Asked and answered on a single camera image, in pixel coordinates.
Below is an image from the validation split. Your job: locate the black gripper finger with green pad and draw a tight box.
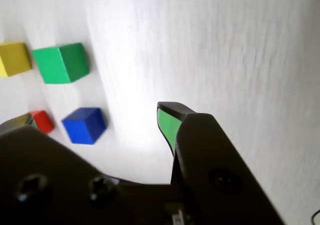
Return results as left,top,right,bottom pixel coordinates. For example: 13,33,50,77
156,101,286,225
0,112,132,225

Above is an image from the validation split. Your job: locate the green wooden cube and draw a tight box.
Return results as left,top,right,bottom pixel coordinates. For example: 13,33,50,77
31,42,91,85

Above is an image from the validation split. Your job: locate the red wooden cube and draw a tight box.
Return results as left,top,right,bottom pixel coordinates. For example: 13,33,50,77
27,110,56,136

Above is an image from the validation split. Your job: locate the blue wooden cube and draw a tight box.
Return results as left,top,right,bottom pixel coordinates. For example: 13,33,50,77
61,107,107,145

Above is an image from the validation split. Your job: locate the yellow wooden cube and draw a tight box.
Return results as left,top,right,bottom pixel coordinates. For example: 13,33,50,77
0,42,33,79

